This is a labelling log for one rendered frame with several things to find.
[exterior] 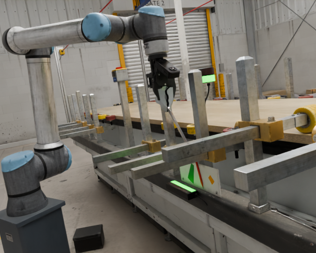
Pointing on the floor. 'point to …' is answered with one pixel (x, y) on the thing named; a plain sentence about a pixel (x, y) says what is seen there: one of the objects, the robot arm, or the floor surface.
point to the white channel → (182, 45)
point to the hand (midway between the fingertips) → (167, 108)
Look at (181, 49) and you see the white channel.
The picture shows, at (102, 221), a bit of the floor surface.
